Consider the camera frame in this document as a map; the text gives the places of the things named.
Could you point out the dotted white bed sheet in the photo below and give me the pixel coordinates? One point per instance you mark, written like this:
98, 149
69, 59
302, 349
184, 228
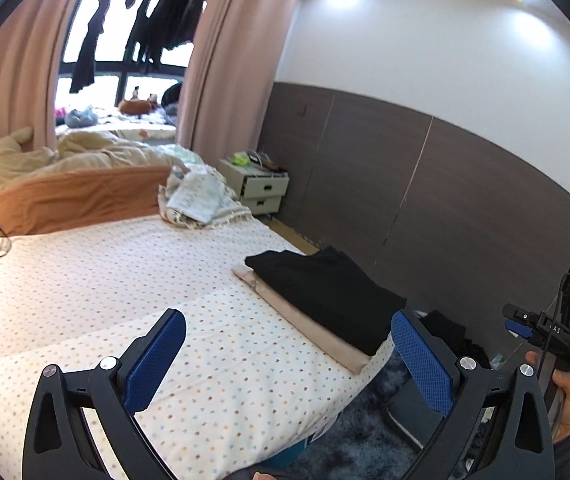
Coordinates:
245, 385

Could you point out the orange brown blanket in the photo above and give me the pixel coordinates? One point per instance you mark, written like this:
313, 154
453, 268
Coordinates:
75, 199

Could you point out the beige pillow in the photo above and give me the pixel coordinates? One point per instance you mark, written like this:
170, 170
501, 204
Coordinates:
346, 355

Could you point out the right pink curtain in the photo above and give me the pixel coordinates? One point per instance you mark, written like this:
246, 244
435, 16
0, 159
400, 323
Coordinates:
237, 48

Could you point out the white bedside cabinet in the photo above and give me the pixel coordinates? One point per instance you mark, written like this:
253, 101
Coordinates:
260, 190

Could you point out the black window frame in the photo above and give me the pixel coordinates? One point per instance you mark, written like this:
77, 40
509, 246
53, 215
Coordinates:
109, 91

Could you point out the hanging dark clothes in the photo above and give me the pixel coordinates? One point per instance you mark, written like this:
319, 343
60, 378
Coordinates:
119, 38

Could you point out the pink curtain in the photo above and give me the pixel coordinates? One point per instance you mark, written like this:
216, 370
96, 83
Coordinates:
31, 43
237, 48

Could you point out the dark shaggy rug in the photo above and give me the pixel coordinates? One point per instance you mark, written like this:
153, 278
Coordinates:
377, 436

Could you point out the black shirt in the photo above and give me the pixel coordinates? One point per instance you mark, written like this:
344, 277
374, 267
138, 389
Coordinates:
332, 290

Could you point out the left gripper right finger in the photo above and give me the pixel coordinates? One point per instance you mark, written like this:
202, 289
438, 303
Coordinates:
518, 444

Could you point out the left pink curtain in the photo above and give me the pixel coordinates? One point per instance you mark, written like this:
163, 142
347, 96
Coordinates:
31, 43

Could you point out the beige duvet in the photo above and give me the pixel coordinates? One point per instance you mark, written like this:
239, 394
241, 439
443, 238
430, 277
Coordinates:
90, 150

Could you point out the patterned white cloth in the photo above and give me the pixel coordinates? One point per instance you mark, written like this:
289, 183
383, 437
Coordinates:
199, 198

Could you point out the person's right hand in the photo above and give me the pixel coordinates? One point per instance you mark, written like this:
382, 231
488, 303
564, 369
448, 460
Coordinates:
562, 380

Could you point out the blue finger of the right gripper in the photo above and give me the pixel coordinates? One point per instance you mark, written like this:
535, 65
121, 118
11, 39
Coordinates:
518, 329

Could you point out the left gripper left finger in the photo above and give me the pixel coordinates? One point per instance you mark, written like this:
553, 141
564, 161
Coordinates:
59, 443

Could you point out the brown plush toy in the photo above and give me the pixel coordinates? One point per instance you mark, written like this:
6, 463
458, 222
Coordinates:
136, 106

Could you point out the green object on cabinet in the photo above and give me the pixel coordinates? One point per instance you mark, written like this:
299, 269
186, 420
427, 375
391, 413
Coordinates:
240, 159

